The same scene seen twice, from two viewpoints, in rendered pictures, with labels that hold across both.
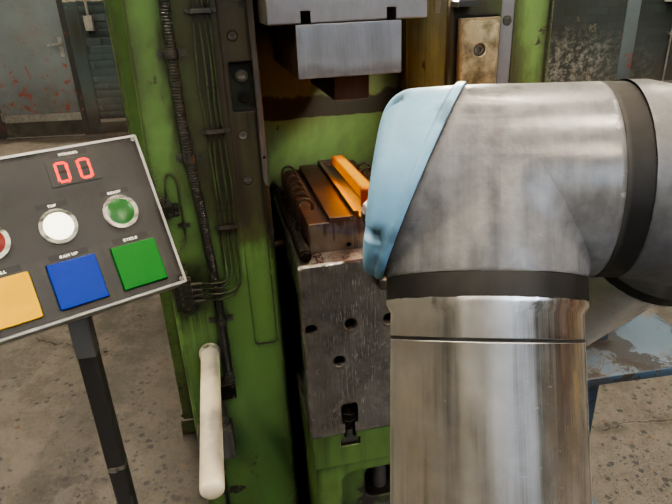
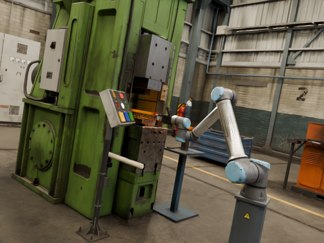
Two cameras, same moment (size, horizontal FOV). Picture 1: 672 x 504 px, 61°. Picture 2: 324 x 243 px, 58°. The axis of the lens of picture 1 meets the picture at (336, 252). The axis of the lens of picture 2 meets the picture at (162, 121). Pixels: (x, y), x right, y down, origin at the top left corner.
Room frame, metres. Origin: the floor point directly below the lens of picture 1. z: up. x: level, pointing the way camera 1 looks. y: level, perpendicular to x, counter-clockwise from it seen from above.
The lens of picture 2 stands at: (-1.10, 1.70, 1.17)
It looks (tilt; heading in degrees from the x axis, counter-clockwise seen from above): 4 degrees down; 319
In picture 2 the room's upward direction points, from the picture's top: 10 degrees clockwise
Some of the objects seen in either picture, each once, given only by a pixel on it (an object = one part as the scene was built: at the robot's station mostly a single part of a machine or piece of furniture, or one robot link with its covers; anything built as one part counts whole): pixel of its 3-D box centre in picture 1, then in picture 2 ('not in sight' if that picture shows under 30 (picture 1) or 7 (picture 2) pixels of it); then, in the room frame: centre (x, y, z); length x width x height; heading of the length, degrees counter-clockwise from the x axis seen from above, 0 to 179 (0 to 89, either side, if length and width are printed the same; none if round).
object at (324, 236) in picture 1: (334, 198); (133, 118); (1.32, 0.00, 0.96); 0.42 x 0.20 x 0.09; 11
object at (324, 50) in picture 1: (328, 42); (139, 83); (1.32, 0.00, 1.32); 0.42 x 0.20 x 0.10; 11
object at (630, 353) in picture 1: (587, 337); (183, 150); (1.07, -0.55, 0.69); 0.40 x 0.30 x 0.02; 98
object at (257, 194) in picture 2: not in sight; (254, 190); (-0.01, -0.23, 0.65); 0.19 x 0.19 x 0.10
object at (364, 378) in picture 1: (358, 290); (132, 143); (1.34, -0.06, 0.69); 0.56 x 0.38 x 0.45; 11
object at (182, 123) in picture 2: not in sight; (182, 122); (0.74, -0.14, 1.02); 0.12 x 0.09 x 0.10; 11
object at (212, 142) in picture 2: not in sight; (220, 147); (2.99, -3.71, 0.36); 1.20 x 0.80 x 0.72; 7
